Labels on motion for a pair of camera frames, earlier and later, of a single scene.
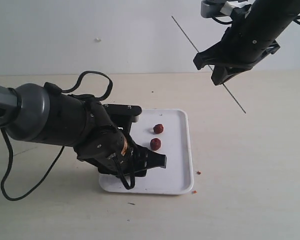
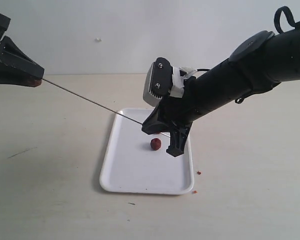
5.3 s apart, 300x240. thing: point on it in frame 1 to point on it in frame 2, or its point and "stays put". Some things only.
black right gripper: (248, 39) to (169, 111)
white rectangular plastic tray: (167, 131) stays put
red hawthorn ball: (155, 144) stays put
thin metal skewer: (208, 64) to (103, 106)
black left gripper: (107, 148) to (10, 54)
